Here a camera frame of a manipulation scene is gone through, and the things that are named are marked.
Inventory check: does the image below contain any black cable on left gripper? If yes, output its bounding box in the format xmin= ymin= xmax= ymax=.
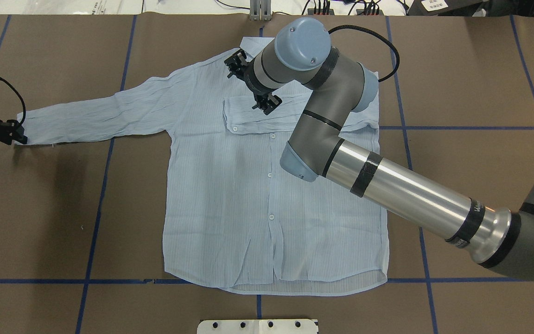
xmin=0 ymin=77 xmax=27 ymax=126

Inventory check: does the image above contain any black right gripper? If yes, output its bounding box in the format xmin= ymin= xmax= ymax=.
xmin=224 ymin=49 xmax=282 ymax=116

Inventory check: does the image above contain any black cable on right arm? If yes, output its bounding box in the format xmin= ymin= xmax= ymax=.
xmin=328 ymin=25 xmax=401 ymax=83

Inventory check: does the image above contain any light blue button-up shirt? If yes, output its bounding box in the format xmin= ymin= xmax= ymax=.
xmin=23 ymin=49 xmax=390 ymax=296

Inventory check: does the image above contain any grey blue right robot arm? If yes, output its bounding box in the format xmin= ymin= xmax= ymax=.
xmin=224 ymin=17 xmax=534 ymax=282

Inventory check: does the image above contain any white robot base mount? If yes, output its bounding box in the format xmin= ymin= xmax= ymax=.
xmin=197 ymin=319 xmax=319 ymax=334

